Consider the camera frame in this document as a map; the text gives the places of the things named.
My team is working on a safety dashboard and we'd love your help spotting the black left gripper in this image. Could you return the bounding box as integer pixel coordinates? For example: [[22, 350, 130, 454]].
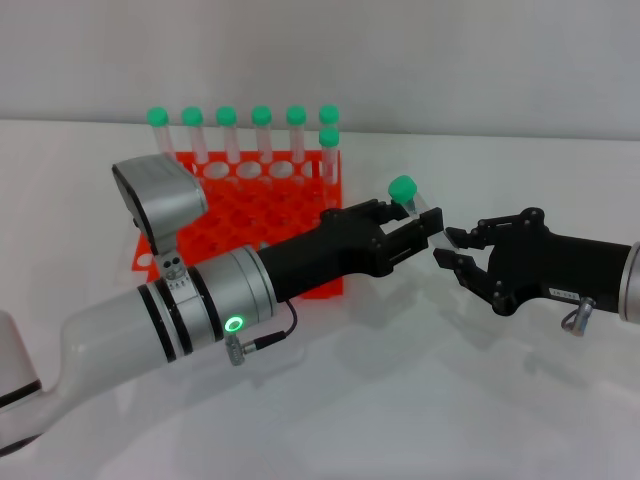
[[258, 198, 446, 302]]

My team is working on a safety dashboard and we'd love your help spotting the orange plastic test tube rack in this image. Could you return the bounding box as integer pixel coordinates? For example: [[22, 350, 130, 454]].
[[130, 149, 346, 300]]

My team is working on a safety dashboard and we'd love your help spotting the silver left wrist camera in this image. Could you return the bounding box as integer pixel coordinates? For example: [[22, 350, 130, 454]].
[[110, 154, 210, 291]]

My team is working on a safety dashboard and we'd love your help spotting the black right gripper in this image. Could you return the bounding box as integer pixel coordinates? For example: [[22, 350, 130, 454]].
[[432, 206, 635, 317]]

